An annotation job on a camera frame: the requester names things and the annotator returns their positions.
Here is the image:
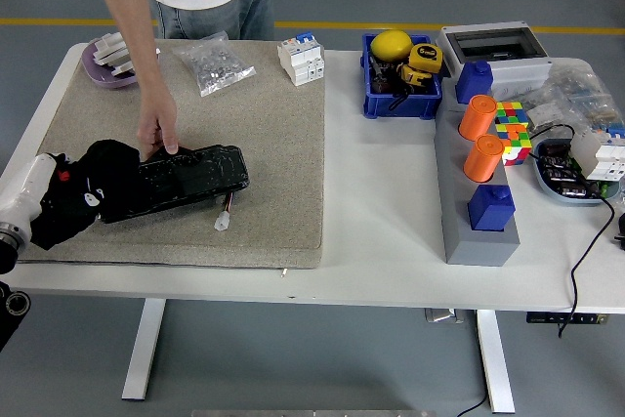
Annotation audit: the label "person's right hand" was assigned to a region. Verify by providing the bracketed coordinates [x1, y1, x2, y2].
[135, 82, 180, 163]

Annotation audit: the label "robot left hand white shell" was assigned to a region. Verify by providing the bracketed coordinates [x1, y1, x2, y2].
[0, 152, 106, 230]

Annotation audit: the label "black rag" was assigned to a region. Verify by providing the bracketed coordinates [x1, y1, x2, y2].
[29, 139, 201, 251]

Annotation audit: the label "black desk control panel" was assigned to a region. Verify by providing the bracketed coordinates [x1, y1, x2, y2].
[525, 312, 610, 325]

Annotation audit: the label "purple plastic bowl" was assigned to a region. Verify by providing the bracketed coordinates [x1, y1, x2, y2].
[80, 38, 161, 91]

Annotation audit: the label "clear bag of screws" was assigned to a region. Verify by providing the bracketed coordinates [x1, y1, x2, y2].
[173, 29, 258, 99]

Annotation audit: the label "white plastic strips stack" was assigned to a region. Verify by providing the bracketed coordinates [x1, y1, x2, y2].
[92, 30, 133, 71]

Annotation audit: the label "grey-brown mat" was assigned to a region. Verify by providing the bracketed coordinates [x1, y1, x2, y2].
[17, 38, 327, 271]

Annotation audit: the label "white table leg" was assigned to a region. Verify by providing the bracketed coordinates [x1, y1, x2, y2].
[476, 309, 517, 414]
[120, 298, 167, 401]

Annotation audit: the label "brown cylindrical part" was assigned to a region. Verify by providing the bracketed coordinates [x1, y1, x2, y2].
[370, 75, 397, 96]

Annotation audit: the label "yellow ball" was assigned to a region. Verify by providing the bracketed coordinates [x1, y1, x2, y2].
[369, 29, 415, 63]

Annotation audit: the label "blue plastic bin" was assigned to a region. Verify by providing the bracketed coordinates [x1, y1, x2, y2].
[360, 32, 443, 120]

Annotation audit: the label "yellow black tool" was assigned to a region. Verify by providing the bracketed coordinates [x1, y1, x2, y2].
[395, 63, 434, 91]

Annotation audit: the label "yellow tape measure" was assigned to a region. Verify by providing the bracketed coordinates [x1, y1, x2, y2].
[407, 43, 444, 74]

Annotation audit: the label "blue block with knob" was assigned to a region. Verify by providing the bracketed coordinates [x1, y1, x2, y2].
[467, 184, 518, 232]
[454, 60, 495, 105]

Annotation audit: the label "orange cylinder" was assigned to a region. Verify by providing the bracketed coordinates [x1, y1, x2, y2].
[457, 94, 498, 142]
[462, 133, 505, 184]

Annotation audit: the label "grey metal box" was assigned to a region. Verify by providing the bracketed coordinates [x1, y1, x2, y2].
[423, 308, 465, 324]

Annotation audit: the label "grey block holder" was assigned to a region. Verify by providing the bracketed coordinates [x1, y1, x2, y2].
[433, 77, 522, 268]

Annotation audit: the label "colourful puzzle cube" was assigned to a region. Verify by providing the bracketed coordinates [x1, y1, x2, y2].
[493, 101, 531, 138]
[495, 123, 533, 167]

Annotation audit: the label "white electrical distribution box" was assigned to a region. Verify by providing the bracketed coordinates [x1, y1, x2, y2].
[435, 21, 554, 91]

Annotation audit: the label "clear bag with white label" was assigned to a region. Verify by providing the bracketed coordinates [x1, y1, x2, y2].
[524, 102, 567, 130]

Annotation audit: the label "light blue bowl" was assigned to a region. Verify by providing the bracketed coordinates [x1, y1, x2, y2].
[530, 138, 621, 207]

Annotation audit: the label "dark electronic parts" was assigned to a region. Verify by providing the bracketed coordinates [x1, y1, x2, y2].
[540, 141, 604, 199]

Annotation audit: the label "clear bag of electronic parts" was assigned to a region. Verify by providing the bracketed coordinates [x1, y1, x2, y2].
[546, 63, 625, 135]

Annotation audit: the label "white circuit breaker module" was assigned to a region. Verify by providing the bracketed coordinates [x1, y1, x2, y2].
[569, 126, 625, 182]

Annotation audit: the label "white connector with wires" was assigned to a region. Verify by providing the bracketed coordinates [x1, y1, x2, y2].
[213, 193, 236, 232]

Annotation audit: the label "white circuit breaker blue switch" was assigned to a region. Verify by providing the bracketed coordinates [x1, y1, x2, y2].
[276, 30, 327, 88]

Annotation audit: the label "black floor cable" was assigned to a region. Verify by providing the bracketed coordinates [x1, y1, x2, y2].
[456, 393, 490, 417]

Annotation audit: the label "black power cable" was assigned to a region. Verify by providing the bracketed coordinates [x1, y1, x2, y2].
[528, 123, 616, 339]

